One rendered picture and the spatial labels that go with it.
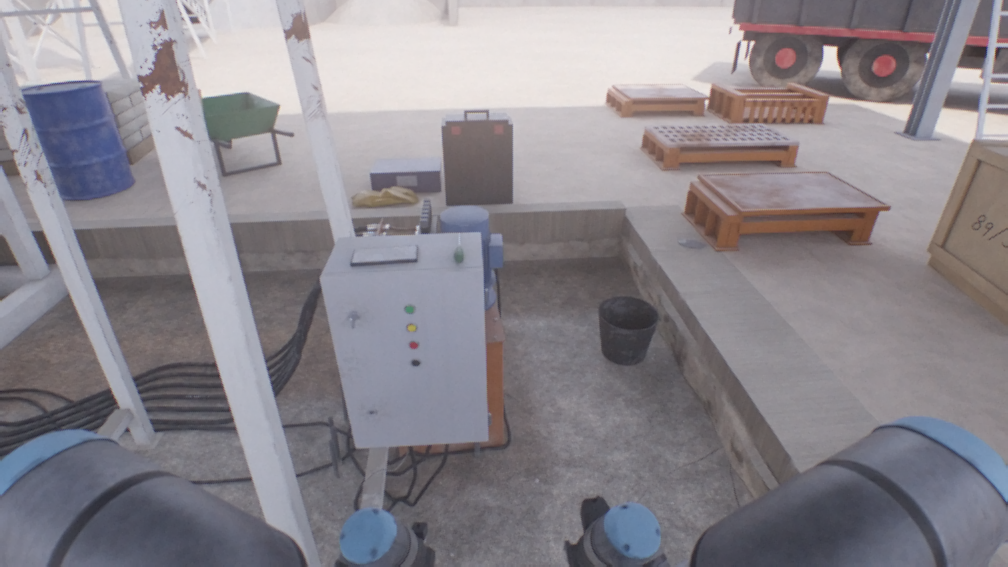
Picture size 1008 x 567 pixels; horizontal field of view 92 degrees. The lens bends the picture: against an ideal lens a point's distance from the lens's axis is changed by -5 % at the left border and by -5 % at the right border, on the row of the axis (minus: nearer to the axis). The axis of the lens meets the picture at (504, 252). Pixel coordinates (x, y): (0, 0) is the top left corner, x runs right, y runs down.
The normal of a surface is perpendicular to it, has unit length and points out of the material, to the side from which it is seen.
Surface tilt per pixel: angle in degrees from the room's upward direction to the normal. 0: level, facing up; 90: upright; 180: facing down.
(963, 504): 35
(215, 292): 80
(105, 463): 25
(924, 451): 6
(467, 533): 0
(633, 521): 19
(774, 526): 45
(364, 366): 90
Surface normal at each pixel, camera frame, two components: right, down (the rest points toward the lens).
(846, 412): 0.00, -0.88
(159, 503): 0.33, -0.89
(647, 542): 0.14, -0.69
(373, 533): -0.14, -0.69
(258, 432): 0.07, 0.32
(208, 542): 0.60, -0.70
